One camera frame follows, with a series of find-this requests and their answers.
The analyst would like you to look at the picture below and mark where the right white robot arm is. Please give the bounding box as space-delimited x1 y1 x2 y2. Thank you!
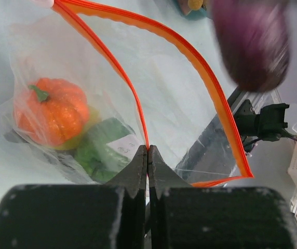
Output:
234 100 297 147

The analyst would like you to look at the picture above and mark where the yellow starfruit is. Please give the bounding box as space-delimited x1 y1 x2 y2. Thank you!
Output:
53 106 102 151

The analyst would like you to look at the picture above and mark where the orange pumpkin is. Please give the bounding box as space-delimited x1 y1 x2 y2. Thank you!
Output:
13 78 90 147

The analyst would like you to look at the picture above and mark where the green bell pepper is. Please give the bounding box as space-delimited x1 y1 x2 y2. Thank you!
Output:
74 118 141 183

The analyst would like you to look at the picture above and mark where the purple white scallion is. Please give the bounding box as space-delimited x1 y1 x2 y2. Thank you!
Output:
210 0 291 92

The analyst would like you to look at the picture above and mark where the aluminium frame rail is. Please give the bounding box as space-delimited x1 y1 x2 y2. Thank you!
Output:
226 87 297 234

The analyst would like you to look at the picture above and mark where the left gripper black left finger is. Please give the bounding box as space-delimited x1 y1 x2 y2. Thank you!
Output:
0 145 147 248

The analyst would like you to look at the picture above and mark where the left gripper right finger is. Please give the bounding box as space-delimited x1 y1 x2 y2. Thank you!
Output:
148 146 297 248

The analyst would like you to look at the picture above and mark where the clear zip bag orange zipper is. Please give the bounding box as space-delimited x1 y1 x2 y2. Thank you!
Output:
0 1 253 187

